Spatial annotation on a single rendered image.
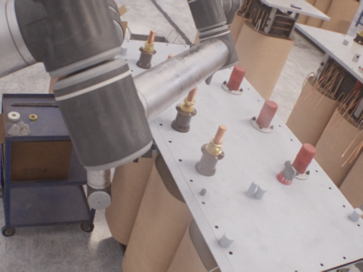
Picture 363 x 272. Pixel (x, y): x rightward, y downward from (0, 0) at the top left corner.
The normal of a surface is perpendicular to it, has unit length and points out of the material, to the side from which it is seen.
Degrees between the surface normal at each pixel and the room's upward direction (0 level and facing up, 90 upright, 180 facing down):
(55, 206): 0
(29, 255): 0
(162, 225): 90
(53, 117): 0
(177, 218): 90
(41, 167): 90
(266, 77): 90
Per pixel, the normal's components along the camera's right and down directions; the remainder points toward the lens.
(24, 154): 0.36, 0.63
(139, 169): -0.43, 0.43
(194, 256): -0.90, 0.01
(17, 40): 0.16, 0.50
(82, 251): 0.27, -0.78
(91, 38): 0.47, 0.10
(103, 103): 0.27, 0.18
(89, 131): -0.19, 0.33
